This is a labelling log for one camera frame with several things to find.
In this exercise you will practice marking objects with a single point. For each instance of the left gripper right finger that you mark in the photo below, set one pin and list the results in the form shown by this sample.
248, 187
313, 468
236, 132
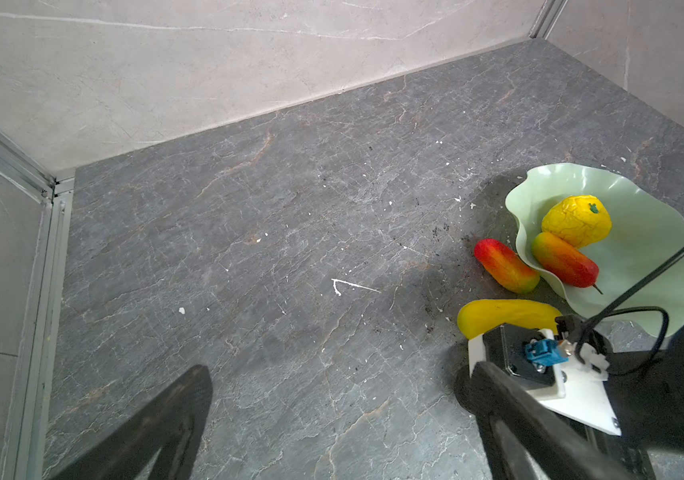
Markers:
517, 432

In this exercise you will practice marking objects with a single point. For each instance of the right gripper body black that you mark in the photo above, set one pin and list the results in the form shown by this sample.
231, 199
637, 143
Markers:
649, 401

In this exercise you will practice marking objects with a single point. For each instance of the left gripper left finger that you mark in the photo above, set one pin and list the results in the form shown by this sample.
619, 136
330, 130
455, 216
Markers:
166, 434

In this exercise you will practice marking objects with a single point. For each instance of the yellow fake banana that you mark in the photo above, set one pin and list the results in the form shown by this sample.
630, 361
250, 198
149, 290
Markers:
480, 316

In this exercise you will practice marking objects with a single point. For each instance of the green wavy fruit bowl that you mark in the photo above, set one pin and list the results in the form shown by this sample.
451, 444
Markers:
645, 232

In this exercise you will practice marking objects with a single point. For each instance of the red yellow fake mango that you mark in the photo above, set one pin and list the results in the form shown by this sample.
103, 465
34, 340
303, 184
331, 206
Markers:
567, 263

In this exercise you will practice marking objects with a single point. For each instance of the yellow fake lemon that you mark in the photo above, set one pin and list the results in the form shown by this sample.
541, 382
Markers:
578, 220

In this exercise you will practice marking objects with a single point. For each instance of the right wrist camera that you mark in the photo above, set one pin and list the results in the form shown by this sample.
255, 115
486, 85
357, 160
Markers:
574, 388

